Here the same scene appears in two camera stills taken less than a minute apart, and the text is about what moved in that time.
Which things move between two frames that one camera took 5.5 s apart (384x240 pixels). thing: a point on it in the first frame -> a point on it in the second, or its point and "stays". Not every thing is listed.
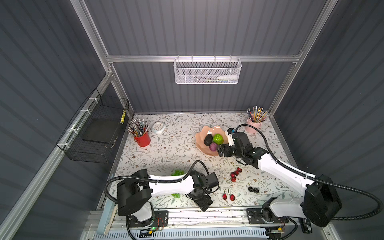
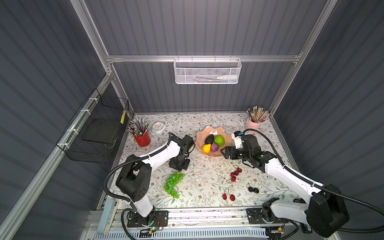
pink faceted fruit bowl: [208, 139] stays
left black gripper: [205, 204] -> [185, 167]
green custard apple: [218, 138] stays
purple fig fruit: [212, 146] stays
